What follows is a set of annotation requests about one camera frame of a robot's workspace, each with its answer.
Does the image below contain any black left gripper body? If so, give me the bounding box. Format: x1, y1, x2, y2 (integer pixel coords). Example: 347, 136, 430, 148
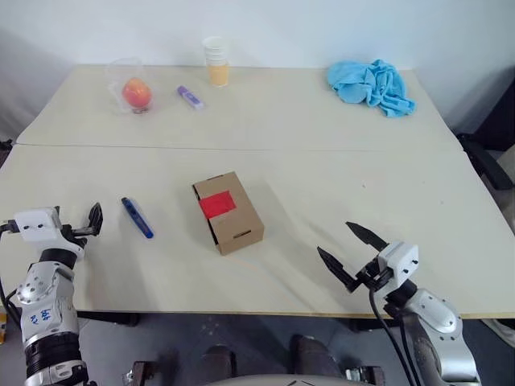
59, 224, 90, 248

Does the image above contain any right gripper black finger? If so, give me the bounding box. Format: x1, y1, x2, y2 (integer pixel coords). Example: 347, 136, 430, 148
344, 220, 389, 255
316, 245, 357, 292

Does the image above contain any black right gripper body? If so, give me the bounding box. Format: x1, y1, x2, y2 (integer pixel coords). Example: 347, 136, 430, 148
348, 257, 393, 293

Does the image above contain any blue marker pen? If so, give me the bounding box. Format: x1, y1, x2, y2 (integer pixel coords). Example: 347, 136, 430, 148
121, 196, 155, 240

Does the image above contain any brown cardboard box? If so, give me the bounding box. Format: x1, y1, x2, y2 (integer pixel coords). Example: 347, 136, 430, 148
192, 171, 266, 257

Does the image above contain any dark rounded shape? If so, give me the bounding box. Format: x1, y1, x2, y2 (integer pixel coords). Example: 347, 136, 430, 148
290, 334, 343, 379

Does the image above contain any red tape seal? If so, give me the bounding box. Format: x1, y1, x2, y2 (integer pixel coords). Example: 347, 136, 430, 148
200, 191, 237, 220

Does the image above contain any red orange apple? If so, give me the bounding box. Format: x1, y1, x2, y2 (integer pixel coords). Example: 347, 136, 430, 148
122, 77, 153, 109

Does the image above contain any crumpled light blue cloth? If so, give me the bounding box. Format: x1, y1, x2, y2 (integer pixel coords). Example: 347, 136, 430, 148
326, 59, 418, 119

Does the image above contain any purple and white marker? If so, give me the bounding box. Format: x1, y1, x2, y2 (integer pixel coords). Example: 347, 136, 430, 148
176, 84, 205, 111

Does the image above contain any black office chair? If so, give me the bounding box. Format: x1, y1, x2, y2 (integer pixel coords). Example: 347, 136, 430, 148
456, 66, 515, 192

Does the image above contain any white paper cup stack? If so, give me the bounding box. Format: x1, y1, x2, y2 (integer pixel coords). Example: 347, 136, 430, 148
202, 36, 229, 68

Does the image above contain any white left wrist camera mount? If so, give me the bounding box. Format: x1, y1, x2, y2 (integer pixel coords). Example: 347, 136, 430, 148
14, 207, 85, 262

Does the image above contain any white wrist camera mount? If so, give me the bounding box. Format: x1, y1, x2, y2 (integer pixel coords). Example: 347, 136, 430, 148
14, 207, 85, 262
376, 240, 419, 289

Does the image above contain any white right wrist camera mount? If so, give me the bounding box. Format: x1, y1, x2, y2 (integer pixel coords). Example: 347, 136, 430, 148
376, 240, 419, 289

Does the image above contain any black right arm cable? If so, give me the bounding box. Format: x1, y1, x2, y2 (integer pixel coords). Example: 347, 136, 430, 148
368, 287, 419, 386

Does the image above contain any metal bracket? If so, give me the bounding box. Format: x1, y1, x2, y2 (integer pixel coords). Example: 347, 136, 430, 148
344, 364, 387, 386
122, 360, 158, 386

